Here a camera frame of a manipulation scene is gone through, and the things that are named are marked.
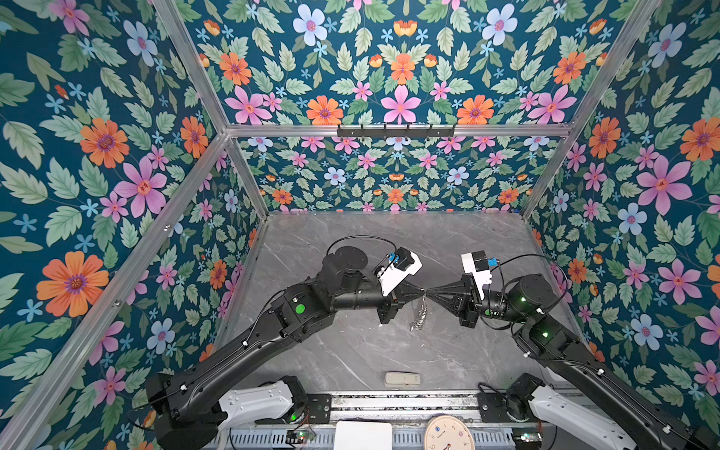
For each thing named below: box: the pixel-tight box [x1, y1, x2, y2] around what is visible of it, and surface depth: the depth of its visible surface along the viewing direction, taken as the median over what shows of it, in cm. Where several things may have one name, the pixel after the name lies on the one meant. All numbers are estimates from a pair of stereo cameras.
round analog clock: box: [423, 415, 476, 450], surface depth 69 cm
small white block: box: [384, 371, 421, 388], surface depth 78 cm
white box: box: [333, 420, 393, 450], surface depth 68 cm
